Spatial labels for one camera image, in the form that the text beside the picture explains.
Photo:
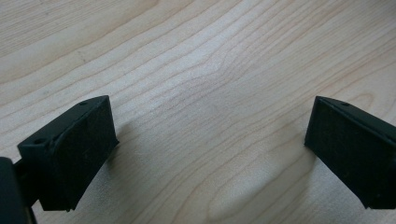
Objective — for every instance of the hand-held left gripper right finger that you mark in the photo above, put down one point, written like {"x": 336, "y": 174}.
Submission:
{"x": 351, "y": 155}

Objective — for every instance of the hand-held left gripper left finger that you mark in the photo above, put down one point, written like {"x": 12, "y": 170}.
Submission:
{"x": 71, "y": 155}

